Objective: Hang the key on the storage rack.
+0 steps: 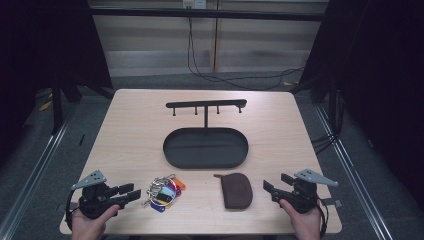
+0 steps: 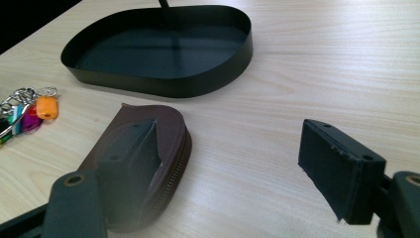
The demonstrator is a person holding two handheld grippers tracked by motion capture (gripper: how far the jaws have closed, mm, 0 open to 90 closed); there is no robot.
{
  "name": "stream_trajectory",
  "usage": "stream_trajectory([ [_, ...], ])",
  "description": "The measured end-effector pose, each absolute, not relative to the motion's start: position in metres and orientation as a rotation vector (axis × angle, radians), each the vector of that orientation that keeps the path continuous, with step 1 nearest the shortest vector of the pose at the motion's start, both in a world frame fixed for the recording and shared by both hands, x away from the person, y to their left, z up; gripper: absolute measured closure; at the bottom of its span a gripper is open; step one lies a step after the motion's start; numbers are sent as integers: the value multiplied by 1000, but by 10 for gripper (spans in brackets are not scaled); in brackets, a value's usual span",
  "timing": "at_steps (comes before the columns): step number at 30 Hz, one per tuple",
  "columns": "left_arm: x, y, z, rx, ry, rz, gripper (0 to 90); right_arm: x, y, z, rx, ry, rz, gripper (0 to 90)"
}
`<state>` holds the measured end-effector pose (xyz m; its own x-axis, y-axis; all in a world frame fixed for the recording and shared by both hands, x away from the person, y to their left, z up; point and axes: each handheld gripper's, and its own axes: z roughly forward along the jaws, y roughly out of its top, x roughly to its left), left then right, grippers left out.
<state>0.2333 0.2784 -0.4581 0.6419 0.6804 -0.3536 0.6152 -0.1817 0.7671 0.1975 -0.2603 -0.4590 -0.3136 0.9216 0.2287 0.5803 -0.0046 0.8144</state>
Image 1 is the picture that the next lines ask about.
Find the black metal stand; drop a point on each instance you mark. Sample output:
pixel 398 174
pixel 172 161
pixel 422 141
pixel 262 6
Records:
pixel 57 106

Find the black key rack with tray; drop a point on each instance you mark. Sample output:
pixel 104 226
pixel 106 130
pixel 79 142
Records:
pixel 205 150

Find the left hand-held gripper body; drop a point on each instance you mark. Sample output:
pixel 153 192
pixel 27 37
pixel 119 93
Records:
pixel 95 200

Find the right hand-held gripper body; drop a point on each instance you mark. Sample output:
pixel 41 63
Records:
pixel 305 196

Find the brown zip pouch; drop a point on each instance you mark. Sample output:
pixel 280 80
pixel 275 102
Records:
pixel 236 191

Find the white wall socket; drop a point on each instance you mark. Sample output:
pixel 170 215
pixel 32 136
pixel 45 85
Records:
pixel 194 3

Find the metal floor rail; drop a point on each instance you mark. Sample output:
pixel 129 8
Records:
pixel 36 170
pixel 353 173

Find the black curtain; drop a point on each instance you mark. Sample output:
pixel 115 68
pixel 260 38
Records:
pixel 376 66
pixel 43 50

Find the person's right hand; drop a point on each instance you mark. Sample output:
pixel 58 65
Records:
pixel 305 226

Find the black horizontal bar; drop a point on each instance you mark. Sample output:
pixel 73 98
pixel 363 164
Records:
pixel 206 14

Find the yellow floor tape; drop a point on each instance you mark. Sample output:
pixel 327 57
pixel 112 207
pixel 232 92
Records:
pixel 45 106

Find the person's left hand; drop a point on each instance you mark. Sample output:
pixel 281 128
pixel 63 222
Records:
pixel 88 228

